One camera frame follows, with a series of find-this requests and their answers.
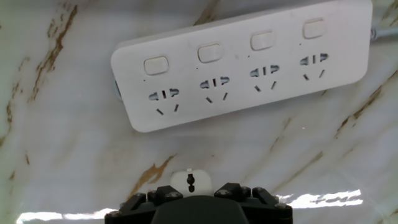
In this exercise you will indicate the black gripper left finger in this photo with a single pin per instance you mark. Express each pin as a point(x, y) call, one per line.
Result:
point(136, 210)

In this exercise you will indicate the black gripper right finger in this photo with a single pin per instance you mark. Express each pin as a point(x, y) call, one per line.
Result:
point(264, 210)

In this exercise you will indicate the white plug adapter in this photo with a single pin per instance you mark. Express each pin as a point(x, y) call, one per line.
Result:
point(199, 182)

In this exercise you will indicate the white four-socket power strip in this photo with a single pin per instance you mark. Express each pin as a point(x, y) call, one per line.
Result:
point(280, 46)

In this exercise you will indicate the glossy marble pattern mat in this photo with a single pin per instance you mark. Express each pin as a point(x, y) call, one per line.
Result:
point(93, 155)

